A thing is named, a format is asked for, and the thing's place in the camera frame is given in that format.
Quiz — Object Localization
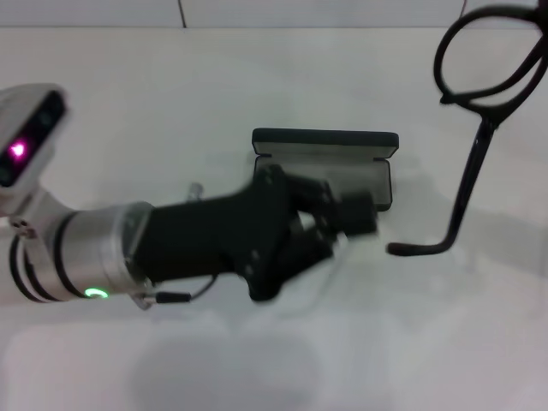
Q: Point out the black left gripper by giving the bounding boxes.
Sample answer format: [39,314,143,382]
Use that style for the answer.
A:
[135,164,348,304]

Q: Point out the black glasses case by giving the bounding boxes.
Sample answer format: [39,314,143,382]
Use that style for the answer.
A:
[251,127,400,213]

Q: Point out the black glasses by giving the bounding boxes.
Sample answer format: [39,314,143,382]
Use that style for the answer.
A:
[386,3,548,258]

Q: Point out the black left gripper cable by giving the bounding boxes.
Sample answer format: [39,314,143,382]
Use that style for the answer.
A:
[134,273,216,310]

